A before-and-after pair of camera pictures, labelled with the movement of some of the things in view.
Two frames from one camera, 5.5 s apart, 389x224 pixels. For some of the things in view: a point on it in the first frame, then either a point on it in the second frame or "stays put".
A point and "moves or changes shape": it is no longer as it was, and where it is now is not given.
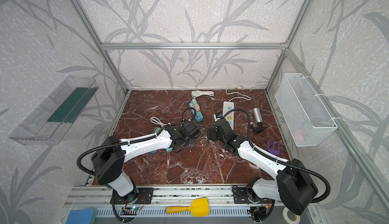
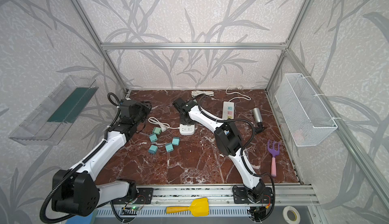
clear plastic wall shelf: [49, 121] stays put
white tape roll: [284, 214] stays put
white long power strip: [227, 107] stays put
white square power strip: [155, 120] moves or changes shape
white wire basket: [307, 119] stays put
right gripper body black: [215, 133] → [179, 105]
